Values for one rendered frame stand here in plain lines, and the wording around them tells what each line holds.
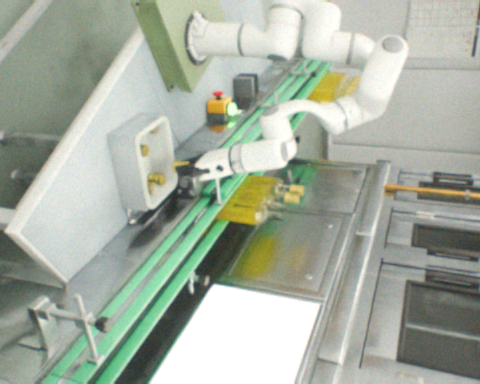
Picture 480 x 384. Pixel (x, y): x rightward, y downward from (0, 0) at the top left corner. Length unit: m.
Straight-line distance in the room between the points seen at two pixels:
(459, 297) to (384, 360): 0.34
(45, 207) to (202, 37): 0.68
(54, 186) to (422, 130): 6.84
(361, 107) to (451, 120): 6.34
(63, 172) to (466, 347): 1.06
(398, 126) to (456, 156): 0.93
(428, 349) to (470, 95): 6.34
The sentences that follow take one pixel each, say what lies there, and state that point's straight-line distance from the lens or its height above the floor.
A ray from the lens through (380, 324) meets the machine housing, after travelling 1.40.
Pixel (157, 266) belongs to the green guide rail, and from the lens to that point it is 1.28.
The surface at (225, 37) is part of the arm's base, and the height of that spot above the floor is 0.95.
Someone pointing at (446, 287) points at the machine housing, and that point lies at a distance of 1.55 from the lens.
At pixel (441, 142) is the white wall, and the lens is 7.75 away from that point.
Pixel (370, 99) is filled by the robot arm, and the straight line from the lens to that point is 1.27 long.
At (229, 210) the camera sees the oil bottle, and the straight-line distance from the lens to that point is 1.52.
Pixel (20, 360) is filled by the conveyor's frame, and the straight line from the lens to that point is 1.12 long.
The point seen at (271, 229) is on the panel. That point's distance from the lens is 1.67.
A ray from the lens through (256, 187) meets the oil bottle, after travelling 1.60.
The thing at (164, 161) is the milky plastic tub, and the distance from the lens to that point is 1.46.
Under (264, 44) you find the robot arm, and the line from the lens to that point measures 1.42.
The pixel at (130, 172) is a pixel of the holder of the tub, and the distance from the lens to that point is 1.33.
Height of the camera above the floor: 1.52
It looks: 21 degrees down
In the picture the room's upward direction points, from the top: 97 degrees clockwise
